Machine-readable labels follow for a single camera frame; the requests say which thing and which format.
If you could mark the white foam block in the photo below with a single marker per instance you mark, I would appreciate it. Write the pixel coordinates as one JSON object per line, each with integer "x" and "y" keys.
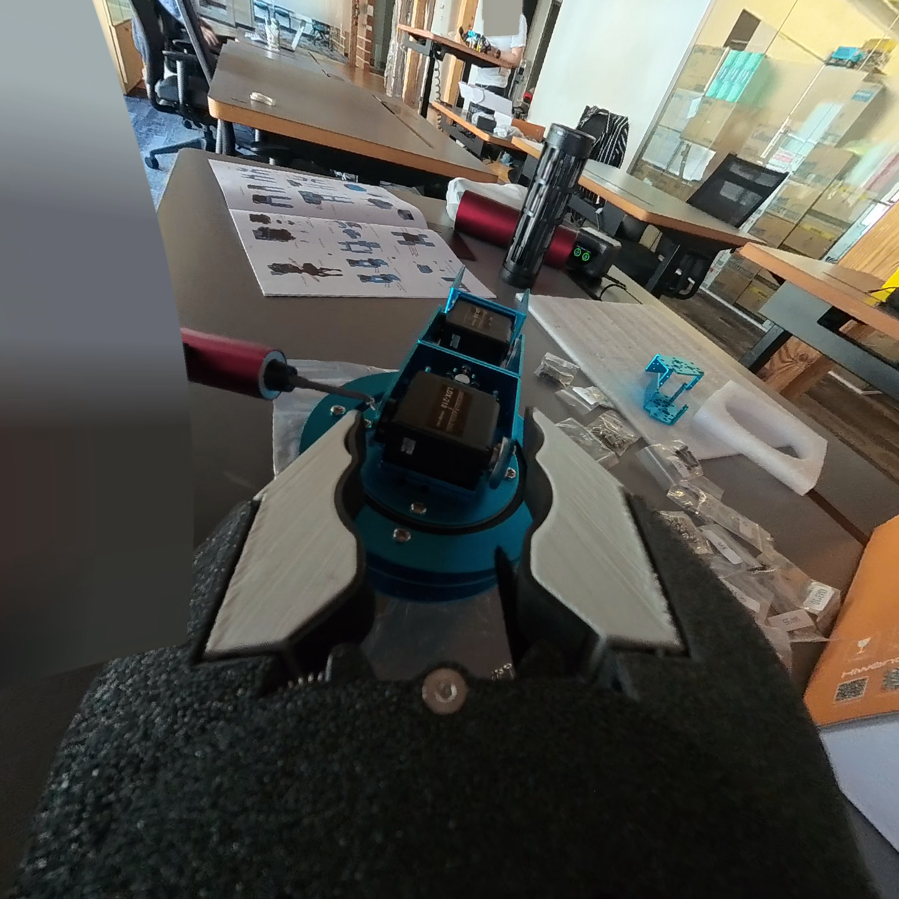
{"x": 772, "y": 463}

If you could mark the orange cardboard box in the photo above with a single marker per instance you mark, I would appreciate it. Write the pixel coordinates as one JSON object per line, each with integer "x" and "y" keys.
{"x": 864, "y": 632}

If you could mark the black mesh cylinder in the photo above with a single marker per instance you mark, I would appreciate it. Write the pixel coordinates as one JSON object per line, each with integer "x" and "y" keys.
{"x": 541, "y": 211}

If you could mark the dark desk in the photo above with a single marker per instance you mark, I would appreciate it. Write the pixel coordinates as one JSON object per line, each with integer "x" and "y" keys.
{"x": 225, "y": 309}

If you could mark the striped black white bag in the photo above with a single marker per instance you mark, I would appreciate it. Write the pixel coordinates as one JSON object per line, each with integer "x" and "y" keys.
{"x": 607, "y": 137}

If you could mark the stack of cardboard boxes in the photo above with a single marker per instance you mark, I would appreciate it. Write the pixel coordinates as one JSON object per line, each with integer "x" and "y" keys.
{"x": 772, "y": 161}

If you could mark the black mesh chair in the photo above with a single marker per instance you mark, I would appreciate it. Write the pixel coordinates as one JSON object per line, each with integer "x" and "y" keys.
{"x": 737, "y": 189}

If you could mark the red cylinder case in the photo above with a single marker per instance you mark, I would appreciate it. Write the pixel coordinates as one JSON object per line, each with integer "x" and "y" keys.
{"x": 484, "y": 214}

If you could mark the white foam sheet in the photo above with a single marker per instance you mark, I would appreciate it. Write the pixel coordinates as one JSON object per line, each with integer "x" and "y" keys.
{"x": 604, "y": 337}

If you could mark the printed instruction manual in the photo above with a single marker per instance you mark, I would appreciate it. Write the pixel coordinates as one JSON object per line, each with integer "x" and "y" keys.
{"x": 316, "y": 239}

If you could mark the black charger with green lights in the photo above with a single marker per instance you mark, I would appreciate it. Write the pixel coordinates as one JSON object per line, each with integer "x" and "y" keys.
{"x": 604, "y": 246}

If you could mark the blue metal bracket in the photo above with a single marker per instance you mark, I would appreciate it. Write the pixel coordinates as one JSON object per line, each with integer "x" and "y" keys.
{"x": 657, "y": 407}

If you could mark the wooden standing desk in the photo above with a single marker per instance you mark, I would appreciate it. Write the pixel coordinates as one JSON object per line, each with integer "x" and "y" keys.
{"x": 449, "y": 56}

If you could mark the white plastic bag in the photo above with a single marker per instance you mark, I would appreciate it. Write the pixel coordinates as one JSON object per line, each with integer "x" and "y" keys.
{"x": 467, "y": 188}

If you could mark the black office chair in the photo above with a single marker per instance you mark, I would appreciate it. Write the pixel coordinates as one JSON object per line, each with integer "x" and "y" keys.
{"x": 182, "y": 84}

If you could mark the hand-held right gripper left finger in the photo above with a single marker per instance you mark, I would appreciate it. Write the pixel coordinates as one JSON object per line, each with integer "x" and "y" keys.
{"x": 288, "y": 555}

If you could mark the pile of small screw bags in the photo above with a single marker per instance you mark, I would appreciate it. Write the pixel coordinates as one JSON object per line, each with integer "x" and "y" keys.
{"x": 716, "y": 523}

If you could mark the red screwdriver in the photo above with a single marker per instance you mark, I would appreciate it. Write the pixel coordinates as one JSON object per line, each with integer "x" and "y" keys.
{"x": 225, "y": 362}

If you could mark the blue toy robot arm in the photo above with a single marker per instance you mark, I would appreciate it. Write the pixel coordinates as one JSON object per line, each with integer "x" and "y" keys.
{"x": 435, "y": 548}

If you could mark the wooden edged table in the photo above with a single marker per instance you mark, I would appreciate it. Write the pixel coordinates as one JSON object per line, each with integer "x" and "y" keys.
{"x": 316, "y": 105}
{"x": 632, "y": 189}
{"x": 829, "y": 295}

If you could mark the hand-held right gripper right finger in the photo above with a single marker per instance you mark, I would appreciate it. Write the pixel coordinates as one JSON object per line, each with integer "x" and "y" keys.
{"x": 604, "y": 562}

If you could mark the white cardboard box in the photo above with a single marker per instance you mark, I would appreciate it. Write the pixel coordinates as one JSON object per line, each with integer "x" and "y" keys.
{"x": 871, "y": 748}

